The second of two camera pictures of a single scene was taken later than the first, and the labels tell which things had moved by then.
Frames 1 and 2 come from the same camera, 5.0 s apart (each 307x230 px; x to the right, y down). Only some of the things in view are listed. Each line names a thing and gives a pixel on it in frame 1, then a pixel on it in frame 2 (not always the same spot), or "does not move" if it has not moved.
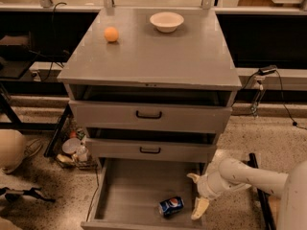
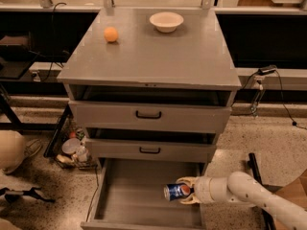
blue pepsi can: x=171 y=206 -> x=174 y=192
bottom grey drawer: x=129 y=190 does not move
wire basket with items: x=75 y=150 does not move
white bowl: x=166 y=21 does not move
